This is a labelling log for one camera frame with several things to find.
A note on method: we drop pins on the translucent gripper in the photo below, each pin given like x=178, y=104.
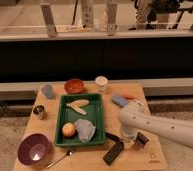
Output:
x=128, y=142

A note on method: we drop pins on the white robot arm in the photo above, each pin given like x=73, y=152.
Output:
x=132, y=118

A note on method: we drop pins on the green plastic tray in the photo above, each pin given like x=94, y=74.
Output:
x=95, y=114

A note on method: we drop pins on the small metal clip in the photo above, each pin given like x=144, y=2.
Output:
x=142, y=138

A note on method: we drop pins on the black rectangular block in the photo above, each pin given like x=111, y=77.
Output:
x=113, y=153

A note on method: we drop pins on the blue sponge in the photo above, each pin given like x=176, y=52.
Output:
x=119, y=100

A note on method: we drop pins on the orange carrot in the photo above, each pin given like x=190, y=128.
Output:
x=129, y=97

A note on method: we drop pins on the grey-blue cloth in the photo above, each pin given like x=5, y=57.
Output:
x=85, y=129

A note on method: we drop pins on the peach apple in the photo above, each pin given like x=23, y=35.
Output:
x=68, y=129

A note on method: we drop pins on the white cup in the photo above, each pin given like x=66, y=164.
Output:
x=101, y=82

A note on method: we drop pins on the metal fork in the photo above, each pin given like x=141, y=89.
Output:
x=68, y=153

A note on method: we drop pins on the red-orange bowl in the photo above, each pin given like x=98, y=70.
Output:
x=74, y=86

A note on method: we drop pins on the light blue cup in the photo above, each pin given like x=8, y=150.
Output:
x=47, y=90

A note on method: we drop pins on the small metal cup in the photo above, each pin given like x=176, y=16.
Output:
x=39, y=111

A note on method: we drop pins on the purple bowl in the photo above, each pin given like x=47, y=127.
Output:
x=33, y=149

